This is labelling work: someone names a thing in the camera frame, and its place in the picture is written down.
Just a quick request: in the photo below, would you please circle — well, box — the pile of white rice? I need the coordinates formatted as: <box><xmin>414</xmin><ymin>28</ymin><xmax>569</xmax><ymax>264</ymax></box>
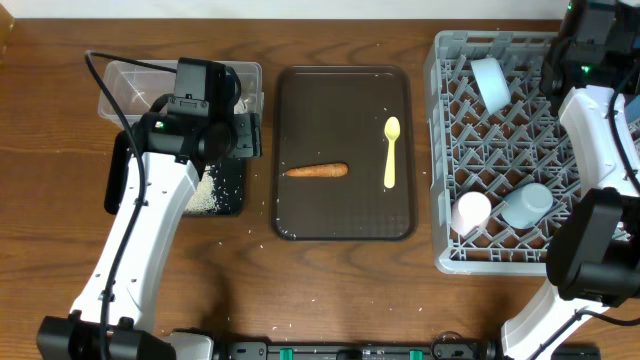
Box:
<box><xmin>185</xmin><ymin>166</ymin><xmax>219</xmax><ymax>215</ymax></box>

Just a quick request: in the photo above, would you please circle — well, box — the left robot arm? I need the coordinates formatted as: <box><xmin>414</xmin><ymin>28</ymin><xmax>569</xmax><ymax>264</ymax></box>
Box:
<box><xmin>36</xmin><ymin>56</ymin><xmax>264</xmax><ymax>359</ymax></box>

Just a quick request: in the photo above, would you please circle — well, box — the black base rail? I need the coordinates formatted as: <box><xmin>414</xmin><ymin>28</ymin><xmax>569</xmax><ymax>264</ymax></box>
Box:
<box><xmin>219</xmin><ymin>337</ymin><xmax>601</xmax><ymax>360</ymax></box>

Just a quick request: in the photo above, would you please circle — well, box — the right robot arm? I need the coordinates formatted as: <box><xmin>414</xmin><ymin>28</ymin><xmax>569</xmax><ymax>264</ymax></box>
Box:
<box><xmin>495</xmin><ymin>0</ymin><xmax>639</xmax><ymax>359</ymax></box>

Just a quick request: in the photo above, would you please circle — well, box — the light blue small bowl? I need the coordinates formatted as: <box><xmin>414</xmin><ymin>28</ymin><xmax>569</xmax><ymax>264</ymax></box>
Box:
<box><xmin>470</xmin><ymin>57</ymin><xmax>511</xmax><ymax>114</ymax></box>

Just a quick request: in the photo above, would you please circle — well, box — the orange carrot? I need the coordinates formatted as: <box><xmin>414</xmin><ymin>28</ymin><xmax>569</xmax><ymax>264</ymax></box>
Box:
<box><xmin>284</xmin><ymin>163</ymin><xmax>349</xmax><ymax>178</ymax></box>

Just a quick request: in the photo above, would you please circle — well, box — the brown serving tray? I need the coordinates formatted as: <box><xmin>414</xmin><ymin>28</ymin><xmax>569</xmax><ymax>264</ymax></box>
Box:
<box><xmin>271</xmin><ymin>65</ymin><xmax>417</xmax><ymax>241</ymax></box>

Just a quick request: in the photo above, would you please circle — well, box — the grey dishwasher rack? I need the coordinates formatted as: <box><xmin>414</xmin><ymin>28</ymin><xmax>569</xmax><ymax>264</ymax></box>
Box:
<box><xmin>424</xmin><ymin>30</ymin><xmax>581</xmax><ymax>276</ymax></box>

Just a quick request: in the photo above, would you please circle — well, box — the dark blue bowl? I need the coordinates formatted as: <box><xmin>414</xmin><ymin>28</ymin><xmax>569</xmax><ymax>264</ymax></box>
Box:
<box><xmin>624</xmin><ymin>95</ymin><xmax>640</xmax><ymax>124</ymax></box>

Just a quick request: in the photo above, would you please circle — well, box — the clear plastic waste bin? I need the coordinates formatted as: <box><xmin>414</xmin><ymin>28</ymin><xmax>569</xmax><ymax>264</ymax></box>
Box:
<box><xmin>103</xmin><ymin>61</ymin><xmax>264</xmax><ymax>125</ymax></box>

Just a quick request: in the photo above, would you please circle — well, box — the light blue plastic cup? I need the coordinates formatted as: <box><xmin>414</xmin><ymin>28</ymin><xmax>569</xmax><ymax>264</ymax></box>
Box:
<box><xmin>501</xmin><ymin>183</ymin><xmax>553</xmax><ymax>229</ymax></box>

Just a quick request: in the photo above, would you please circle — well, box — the pink plastic cup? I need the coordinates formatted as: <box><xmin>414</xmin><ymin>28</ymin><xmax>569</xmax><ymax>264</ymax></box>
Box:
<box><xmin>451</xmin><ymin>192</ymin><xmax>492</xmax><ymax>236</ymax></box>

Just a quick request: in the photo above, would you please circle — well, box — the black rectangular tray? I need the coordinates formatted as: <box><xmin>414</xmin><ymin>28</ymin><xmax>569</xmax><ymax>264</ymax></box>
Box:
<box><xmin>104</xmin><ymin>131</ymin><xmax>246</xmax><ymax>217</ymax></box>

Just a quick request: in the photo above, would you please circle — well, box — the yellow plastic spoon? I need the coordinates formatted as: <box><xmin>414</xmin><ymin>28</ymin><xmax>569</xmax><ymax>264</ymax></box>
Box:
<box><xmin>383</xmin><ymin>116</ymin><xmax>401</xmax><ymax>189</ymax></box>

